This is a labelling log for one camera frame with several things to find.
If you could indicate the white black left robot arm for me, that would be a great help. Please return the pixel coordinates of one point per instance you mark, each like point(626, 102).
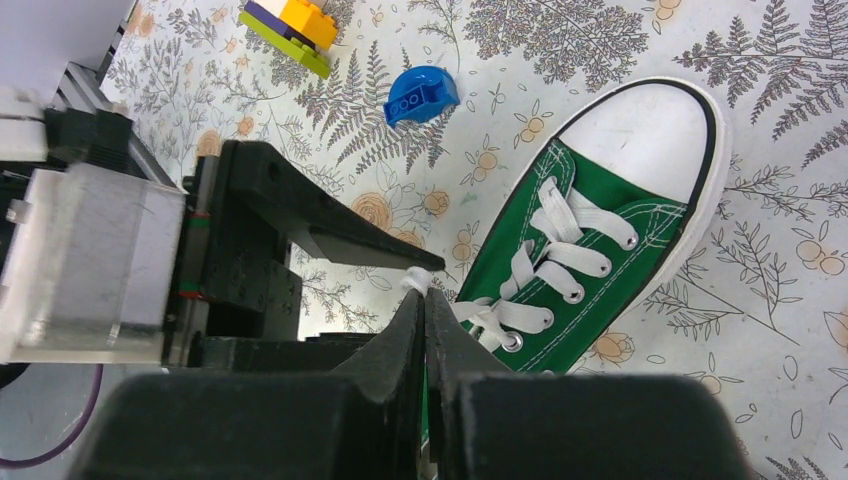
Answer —
point(80, 126)

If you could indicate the green canvas sneaker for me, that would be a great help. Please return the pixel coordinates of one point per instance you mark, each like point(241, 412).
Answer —
point(606, 214)

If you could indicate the blue plastic cap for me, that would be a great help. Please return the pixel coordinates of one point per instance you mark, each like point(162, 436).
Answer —
point(420, 94)

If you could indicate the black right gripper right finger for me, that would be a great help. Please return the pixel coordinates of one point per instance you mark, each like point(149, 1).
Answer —
point(488, 422)

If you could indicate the floral table mat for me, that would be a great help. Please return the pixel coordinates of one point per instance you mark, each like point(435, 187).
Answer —
point(757, 313)

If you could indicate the stacked colourful toy bricks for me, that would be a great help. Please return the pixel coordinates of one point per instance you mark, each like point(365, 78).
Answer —
point(298, 28)

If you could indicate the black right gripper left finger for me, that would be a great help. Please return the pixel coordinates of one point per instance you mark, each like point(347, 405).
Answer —
point(360, 420)

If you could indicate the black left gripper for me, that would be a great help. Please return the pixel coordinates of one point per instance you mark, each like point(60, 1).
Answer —
point(234, 304)

